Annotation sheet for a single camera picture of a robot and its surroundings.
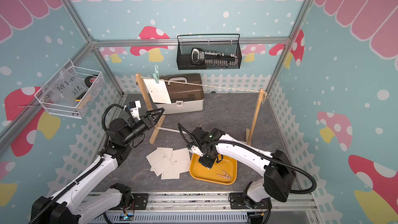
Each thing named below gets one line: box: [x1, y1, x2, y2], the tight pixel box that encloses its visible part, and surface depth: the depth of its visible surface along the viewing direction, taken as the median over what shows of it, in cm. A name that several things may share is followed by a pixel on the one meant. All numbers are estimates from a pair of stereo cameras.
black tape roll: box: [84, 75, 97, 88], surface depth 82 cm
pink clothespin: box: [216, 170, 232, 180], surface depth 83 cm
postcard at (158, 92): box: [143, 78, 172, 104], surface depth 71 cm
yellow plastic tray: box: [189, 153, 238, 185], surface depth 83 cm
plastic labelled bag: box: [47, 67, 89, 107], surface depth 70 cm
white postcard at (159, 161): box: [146, 147, 174, 177], surface depth 89 cm
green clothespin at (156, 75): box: [152, 64, 160, 84], surface depth 66 cm
